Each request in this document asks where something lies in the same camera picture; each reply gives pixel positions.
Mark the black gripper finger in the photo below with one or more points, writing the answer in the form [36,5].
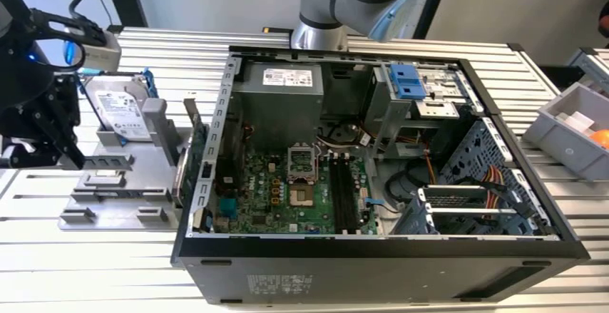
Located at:
[59,113]
[28,156]

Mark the RAM stick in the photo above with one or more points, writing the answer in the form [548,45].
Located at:
[110,162]
[119,195]

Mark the black RAM slot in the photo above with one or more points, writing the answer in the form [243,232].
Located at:
[353,192]
[342,192]
[337,192]
[347,192]

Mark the hard disk in blue carrier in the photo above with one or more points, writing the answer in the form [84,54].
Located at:
[116,110]

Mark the grey parts rack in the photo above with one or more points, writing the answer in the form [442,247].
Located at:
[152,177]

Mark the green graphics card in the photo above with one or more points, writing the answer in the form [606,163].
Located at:
[196,149]

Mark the teal board connector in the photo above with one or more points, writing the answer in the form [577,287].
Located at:
[228,209]

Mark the grey power supply unit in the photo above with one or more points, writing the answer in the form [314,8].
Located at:
[275,113]

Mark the yellow black connector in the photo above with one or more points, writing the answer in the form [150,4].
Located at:
[271,29]

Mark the black square chip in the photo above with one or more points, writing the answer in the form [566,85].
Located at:
[259,219]

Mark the CPU socket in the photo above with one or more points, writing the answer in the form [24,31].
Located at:
[302,195]

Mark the thin locking lever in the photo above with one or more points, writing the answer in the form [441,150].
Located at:
[317,167]

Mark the green motherboard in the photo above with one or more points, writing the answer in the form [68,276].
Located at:
[305,220]

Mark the round black cooling fan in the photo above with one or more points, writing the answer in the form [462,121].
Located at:
[346,133]

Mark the blue SATA port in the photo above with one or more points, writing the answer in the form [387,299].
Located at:
[311,231]

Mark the black PC case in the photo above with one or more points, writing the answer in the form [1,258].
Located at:
[333,277]

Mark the blue plastic drive latch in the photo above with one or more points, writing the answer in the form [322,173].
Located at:
[406,81]

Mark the grey metal drive bay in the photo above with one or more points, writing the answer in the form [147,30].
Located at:
[437,110]

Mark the black upright bar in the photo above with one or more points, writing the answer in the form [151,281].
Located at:
[439,3]

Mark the metal disk bay cage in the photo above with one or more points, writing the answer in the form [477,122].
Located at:
[457,190]

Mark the grey plastic bin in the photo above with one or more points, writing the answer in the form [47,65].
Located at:
[566,152]

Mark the white block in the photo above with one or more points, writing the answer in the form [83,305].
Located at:
[576,120]

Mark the pale grey storage box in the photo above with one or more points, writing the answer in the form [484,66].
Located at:
[592,60]

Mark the orange object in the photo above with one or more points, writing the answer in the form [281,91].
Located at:
[600,139]

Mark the seated person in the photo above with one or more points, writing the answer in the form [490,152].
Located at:
[605,24]

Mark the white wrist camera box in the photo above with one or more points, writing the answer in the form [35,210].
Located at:
[102,54]

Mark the black upright post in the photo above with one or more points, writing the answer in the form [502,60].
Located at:
[128,3]

